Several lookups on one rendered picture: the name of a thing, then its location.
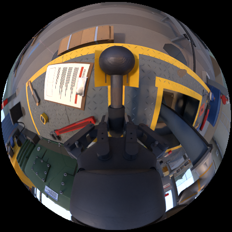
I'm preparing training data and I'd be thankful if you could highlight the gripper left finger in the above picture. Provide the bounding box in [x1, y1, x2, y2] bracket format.
[63, 113, 111, 161]

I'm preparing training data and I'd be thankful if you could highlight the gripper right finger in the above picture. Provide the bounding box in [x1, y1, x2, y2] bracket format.
[123, 114, 169, 161]

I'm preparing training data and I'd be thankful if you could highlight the green pump body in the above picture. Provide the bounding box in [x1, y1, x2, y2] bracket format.
[16, 139, 81, 211]

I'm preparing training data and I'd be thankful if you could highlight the steel bar with black ball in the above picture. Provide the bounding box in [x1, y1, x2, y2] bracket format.
[98, 46, 136, 138]

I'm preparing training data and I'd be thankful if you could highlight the red pipe wrench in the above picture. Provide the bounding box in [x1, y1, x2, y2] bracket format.
[49, 116, 96, 140]

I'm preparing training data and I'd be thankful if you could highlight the grey steel pipe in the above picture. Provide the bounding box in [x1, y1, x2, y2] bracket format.
[159, 101, 215, 206]

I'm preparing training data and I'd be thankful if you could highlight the yellow tape measure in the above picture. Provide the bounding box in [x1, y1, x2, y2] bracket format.
[40, 112, 49, 125]

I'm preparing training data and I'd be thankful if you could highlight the brown clipboard with paper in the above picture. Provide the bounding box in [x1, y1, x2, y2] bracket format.
[44, 62, 94, 111]

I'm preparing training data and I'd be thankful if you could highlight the small black box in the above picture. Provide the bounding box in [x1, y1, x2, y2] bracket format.
[26, 132, 40, 145]

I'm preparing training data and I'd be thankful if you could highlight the wooden brush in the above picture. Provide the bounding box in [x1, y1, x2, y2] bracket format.
[27, 80, 41, 107]

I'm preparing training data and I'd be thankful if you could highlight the blue cabinet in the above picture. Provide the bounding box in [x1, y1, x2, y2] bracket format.
[205, 83, 221, 127]

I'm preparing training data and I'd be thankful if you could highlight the black monitor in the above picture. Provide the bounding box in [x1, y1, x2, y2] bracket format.
[9, 101, 23, 125]

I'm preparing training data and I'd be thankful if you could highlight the yellow guard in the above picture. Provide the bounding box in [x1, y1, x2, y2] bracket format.
[8, 143, 35, 190]

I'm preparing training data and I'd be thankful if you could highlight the blue crate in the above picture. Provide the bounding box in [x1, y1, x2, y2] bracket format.
[1, 116, 19, 145]

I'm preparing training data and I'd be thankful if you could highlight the brown cardboard box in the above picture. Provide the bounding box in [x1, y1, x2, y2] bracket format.
[57, 25, 115, 56]

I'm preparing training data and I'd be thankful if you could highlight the red and white barrier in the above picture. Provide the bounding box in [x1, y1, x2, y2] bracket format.
[1, 91, 17, 110]

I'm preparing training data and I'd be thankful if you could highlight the red handled tool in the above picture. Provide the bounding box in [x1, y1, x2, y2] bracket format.
[200, 103, 211, 132]

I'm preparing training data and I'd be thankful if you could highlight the black hose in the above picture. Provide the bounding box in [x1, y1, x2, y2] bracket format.
[186, 25, 197, 73]

